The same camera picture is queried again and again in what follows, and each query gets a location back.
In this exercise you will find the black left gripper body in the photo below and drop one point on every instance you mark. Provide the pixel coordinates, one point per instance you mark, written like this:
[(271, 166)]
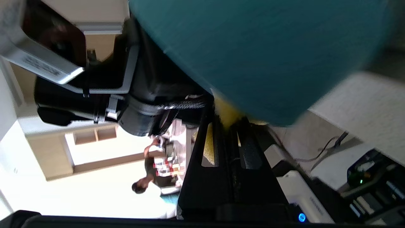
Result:
[(158, 79)]

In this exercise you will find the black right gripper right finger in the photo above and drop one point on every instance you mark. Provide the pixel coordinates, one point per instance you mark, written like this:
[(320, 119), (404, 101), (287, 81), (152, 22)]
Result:
[(256, 190)]

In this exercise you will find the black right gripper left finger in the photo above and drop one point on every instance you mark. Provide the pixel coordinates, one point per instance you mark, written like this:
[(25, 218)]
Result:
[(205, 190)]

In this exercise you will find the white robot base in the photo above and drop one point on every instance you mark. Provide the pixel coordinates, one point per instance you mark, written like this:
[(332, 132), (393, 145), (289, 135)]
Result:
[(300, 193)]

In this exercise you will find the person in dark shirt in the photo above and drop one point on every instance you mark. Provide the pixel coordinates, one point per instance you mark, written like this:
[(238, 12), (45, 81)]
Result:
[(152, 171)]

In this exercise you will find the beige open wall shelf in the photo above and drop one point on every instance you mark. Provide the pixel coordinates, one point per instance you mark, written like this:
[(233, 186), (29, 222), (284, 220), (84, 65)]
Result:
[(53, 152)]

